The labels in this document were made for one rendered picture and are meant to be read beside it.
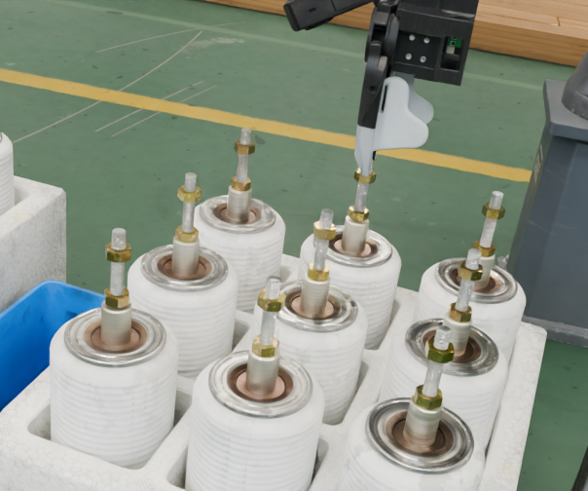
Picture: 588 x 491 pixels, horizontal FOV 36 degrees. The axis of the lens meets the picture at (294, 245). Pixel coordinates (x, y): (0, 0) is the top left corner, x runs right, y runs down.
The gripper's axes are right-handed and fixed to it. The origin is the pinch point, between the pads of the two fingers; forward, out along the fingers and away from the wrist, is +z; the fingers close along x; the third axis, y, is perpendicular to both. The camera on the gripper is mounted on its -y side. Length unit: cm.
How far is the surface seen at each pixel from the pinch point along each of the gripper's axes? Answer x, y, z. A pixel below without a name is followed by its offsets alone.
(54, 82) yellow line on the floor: 90, -73, 35
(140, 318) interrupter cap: -19.2, -13.2, 9.4
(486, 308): -5.6, 13.4, 9.7
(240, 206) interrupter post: 0.4, -10.7, 8.0
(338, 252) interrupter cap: -2.1, -0.5, 9.4
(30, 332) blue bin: -1.4, -31.8, 27.3
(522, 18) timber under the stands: 186, 21, 26
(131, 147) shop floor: 66, -47, 35
